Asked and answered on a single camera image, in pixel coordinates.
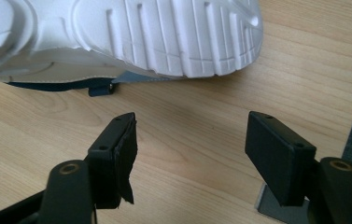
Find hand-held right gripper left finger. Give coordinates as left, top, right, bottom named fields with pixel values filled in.
left=84, top=112, right=139, bottom=209

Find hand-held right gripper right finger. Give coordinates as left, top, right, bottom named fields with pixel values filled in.
left=244, top=110, right=317, bottom=207

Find white sneaker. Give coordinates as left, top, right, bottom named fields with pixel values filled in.
left=0, top=0, right=264, bottom=98

